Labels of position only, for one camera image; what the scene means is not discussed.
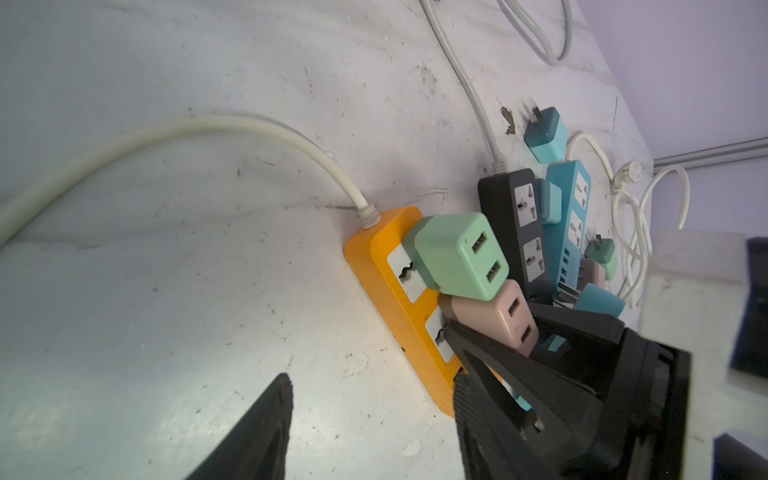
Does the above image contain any teal adapter front black strip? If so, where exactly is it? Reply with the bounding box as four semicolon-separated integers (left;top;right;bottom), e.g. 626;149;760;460
534;178;562;225

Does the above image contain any teal adapter black strip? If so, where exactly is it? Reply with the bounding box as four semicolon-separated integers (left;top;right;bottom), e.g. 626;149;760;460
524;107;568;165
534;178;562;225

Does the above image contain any grey cable with plug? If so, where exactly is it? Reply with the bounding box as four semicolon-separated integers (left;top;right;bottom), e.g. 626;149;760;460
416;0;575;175

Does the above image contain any pink adapter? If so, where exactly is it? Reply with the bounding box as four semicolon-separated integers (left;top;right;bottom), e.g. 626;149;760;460
577;258;606;291
438;279;539;357

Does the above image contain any orange power strip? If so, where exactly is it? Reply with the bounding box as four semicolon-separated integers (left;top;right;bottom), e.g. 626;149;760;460
344;206;462;417

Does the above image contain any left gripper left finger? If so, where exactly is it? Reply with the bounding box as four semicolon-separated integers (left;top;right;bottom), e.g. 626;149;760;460
189;373;293;479

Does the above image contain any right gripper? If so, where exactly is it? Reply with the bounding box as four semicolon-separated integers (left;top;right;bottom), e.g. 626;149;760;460
444;304;692;479

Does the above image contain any green adapter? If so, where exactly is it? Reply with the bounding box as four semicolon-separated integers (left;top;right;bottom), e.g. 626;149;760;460
586;235;619;281
403;212;509;301

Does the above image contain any blue power strip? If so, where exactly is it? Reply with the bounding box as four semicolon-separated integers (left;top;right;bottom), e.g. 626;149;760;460
542;160;591;296

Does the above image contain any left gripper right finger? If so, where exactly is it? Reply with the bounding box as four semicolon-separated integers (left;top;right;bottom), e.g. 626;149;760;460
453;373;546;479

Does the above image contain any teal triangular power strip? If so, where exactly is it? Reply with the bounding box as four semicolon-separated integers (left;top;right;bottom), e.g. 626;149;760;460
557;282;626;318

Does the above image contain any black power strip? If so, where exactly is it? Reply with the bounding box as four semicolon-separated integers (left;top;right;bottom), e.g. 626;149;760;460
477;169;553;305

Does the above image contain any white cable of blue strip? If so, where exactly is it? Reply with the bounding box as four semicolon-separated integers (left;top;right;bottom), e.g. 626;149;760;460
563;131;692;310

